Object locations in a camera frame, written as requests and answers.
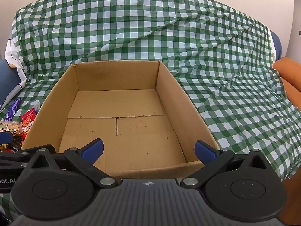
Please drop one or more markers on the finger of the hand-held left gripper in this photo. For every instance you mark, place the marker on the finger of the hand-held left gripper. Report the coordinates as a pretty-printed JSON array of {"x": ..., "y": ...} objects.
[
  {"x": 14, "y": 156},
  {"x": 5, "y": 138}
]

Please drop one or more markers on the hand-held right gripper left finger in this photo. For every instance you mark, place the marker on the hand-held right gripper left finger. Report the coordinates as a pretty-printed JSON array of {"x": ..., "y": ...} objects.
[{"x": 94, "y": 148}]

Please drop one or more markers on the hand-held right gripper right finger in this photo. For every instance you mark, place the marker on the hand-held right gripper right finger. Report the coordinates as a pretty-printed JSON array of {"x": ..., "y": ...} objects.
[{"x": 205, "y": 151}]

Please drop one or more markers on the yellow snack packet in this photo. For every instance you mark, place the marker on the yellow snack packet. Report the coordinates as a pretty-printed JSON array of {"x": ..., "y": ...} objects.
[{"x": 2, "y": 147}]

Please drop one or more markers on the dark brown snack packet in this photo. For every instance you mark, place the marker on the dark brown snack packet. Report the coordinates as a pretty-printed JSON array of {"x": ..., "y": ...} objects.
[{"x": 16, "y": 146}]

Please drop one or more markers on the clear cookie packet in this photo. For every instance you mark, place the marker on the clear cookie packet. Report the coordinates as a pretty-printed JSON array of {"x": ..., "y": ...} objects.
[{"x": 10, "y": 126}]

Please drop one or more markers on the red snack packet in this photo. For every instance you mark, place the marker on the red snack packet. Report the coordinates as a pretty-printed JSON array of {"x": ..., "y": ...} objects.
[{"x": 27, "y": 120}]

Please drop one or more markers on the purple snack bar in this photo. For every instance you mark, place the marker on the purple snack bar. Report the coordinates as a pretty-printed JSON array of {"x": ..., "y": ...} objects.
[{"x": 13, "y": 109}]

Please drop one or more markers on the brown cardboard box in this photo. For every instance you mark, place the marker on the brown cardboard box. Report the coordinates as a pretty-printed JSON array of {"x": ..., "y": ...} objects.
[{"x": 141, "y": 131}]

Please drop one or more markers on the orange cushion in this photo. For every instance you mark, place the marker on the orange cushion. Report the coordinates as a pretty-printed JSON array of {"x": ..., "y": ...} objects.
[{"x": 290, "y": 75}]

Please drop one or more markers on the green white checkered cloth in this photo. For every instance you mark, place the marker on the green white checkered cloth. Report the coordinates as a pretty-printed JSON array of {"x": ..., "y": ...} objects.
[{"x": 164, "y": 33}]

